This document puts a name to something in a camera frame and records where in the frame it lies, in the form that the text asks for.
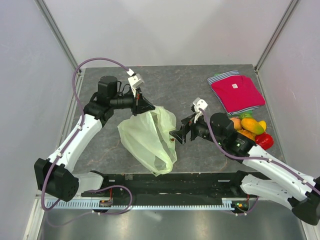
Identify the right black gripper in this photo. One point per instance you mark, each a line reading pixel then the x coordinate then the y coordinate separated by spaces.
pixel 187 124

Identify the pale green plastic bag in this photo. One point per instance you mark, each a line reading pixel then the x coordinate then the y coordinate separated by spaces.
pixel 147 137

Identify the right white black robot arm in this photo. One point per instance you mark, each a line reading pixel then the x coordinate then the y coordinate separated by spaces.
pixel 297 191

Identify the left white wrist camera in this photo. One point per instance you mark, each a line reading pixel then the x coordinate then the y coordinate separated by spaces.
pixel 135 82

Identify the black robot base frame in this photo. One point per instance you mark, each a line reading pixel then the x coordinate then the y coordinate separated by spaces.
pixel 173 189

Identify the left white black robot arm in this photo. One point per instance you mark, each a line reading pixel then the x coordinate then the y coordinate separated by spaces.
pixel 54 175

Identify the red folded shirt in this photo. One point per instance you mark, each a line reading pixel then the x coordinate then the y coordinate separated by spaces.
pixel 237 93

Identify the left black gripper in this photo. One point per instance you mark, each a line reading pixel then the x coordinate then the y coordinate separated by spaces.
pixel 140 104

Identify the peach fruit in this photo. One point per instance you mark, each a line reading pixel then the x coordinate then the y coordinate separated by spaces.
pixel 236 123

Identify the blue white striped shirt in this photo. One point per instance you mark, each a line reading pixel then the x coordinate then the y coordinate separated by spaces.
pixel 225 76

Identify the right aluminium frame post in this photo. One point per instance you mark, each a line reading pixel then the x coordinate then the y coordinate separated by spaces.
pixel 277 33

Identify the left aluminium frame post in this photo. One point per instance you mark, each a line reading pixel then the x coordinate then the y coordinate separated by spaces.
pixel 48 16

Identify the light blue cable duct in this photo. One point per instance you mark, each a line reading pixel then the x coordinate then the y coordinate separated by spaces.
pixel 97 204

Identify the yellow orange mango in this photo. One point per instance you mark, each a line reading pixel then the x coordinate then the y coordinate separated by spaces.
pixel 251 125

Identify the small pineapple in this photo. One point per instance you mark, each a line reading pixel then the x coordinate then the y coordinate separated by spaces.
pixel 247 134

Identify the aluminium frame post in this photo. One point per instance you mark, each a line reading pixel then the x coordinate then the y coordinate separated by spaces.
pixel 48 16
pixel 277 33

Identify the red bell pepper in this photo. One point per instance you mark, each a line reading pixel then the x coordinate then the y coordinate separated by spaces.
pixel 264 140

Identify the yellow bell pepper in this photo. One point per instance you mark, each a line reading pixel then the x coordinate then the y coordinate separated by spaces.
pixel 263 125

